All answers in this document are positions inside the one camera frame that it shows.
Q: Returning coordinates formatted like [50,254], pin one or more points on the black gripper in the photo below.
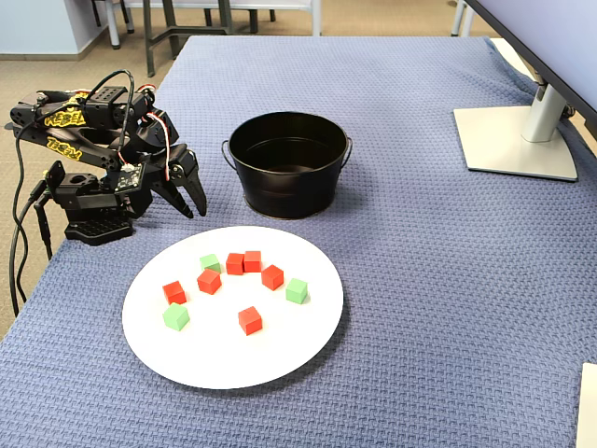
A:
[178,169]

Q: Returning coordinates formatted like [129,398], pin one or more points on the red cube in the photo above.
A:
[235,263]
[209,281]
[272,277]
[250,320]
[175,292]
[252,261]

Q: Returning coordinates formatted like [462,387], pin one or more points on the white round plate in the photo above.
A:
[233,354]

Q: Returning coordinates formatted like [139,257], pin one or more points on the green cube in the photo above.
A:
[296,290]
[176,317]
[210,262]

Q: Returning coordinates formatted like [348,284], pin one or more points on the black metal bucket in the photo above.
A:
[289,186]

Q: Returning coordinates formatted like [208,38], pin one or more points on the white furniture leg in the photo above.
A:
[114,28]

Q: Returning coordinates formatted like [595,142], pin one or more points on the dark chair legs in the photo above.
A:
[254,21]

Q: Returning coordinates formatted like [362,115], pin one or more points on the white table leg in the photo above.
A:
[316,18]

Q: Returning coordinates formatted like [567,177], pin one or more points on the blue woven table cloth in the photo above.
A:
[420,280]

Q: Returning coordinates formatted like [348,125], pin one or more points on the white furniture legs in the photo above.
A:
[467,23]

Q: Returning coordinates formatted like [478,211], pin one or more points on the silver monitor stand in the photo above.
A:
[513,144]

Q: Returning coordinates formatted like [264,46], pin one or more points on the monitor screen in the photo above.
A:
[559,37]

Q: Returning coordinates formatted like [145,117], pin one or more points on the white sheet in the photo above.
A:
[588,410]

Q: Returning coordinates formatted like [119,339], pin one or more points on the black camera circuit board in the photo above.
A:
[129,177]

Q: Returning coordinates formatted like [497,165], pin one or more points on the grey metal table frame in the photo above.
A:
[149,46]

